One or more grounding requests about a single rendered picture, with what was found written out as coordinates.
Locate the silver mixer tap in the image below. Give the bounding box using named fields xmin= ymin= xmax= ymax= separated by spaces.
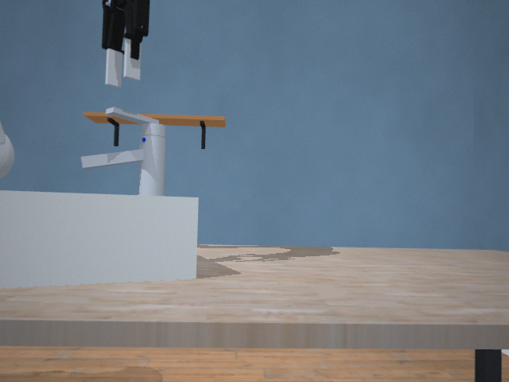
xmin=81 ymin=107 xmax=167 ymax=197

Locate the white rectangular sink basin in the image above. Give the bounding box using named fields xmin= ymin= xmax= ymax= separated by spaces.
xmin=0 ymin=190 xmax=199 ymax=288

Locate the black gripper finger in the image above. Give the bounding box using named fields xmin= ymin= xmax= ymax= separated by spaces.
xmin=102 ymin=0 xmax=125 ymax=88
xmin=121 ymin=0 xmax=150 ymax=81

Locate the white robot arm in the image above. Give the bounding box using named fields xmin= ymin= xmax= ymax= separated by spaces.
xmin=0 ymin=122 xmax=14 ymax=178

